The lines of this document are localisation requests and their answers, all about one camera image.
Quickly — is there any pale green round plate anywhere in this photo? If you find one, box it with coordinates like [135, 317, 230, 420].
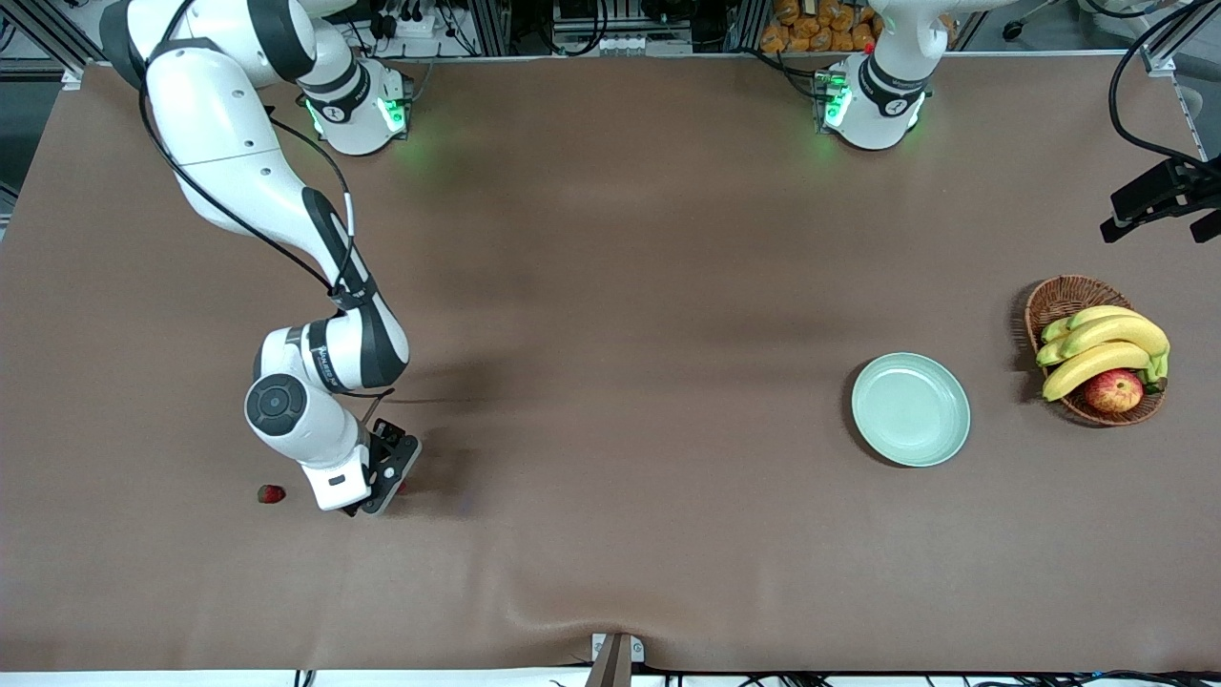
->
[852, 352, 972, 468]

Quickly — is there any small yellow banana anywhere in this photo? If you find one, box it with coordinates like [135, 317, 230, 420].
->
[1066, 305, 1141, 330]

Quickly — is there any brown wicker basket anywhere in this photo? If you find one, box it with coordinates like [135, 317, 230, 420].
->
[1024, 275, 1168, 427]

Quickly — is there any large yellow banana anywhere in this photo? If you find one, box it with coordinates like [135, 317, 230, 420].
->
[1042, 342, 1151, 403]
[1061, 314, 1170, 360]

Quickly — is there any red yellow apple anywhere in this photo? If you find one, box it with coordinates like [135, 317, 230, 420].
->
[1085, 368, 1145, 414]

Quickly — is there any brown table cover mat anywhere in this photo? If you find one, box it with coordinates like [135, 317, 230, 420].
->
[0, 52, 1221, 674]

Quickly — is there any pile of orange buns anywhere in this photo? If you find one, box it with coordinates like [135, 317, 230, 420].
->
[760, 0, 883, 53]

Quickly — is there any white power strip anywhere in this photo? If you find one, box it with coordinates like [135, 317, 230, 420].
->
[367, 0, 440, 41]

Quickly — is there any aluminium frame beam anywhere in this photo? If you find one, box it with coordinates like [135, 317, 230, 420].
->
[0, 0, 106, 92]
[1140, 0, 1221, 77]

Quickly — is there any metal table edge bracket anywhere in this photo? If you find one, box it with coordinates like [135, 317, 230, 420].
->
[584, 632, 646, 687]

